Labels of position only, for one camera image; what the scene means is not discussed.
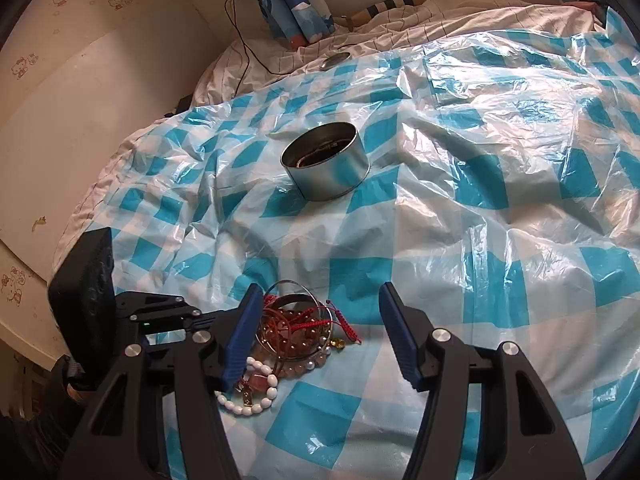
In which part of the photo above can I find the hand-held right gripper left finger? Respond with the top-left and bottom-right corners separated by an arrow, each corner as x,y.
60,282 -> 264,480

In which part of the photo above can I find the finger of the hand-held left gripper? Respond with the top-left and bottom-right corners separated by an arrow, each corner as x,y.
116,290 -> 202,320
142,307 -> 242,347

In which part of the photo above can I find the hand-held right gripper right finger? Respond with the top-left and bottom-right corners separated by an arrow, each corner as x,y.
378,283 -> 586,480

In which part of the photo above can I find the brown bead bracelet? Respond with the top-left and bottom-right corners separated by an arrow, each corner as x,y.
264,309 -> 322,356

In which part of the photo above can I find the red string bracelet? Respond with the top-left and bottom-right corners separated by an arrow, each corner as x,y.
263,294 -> 362,347

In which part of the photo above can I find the white bead bracelet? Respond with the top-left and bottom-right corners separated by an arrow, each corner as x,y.
216,356 -> 279,417

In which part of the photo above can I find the thin silver bangle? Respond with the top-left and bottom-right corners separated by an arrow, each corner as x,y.
256,280 -> 334,362

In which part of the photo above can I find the pink bead bracelet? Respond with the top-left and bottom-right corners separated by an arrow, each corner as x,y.
279,330 -> 334,377

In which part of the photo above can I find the round metal tin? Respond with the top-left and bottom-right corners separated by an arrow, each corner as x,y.
280,122 -> 371,202

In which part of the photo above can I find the blue white checked plastic sheet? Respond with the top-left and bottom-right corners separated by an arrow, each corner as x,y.
107,25 -> 640,480

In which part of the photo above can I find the blue whale print cushion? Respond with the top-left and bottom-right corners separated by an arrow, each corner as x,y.
244,0 -> 301,52
265,0 -> 337,46

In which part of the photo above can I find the dark striped pillow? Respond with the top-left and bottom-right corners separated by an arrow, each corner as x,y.
344,0 -> 451,29

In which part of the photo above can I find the black cable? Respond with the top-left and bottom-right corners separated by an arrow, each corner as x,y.
224,0 -> 252,97

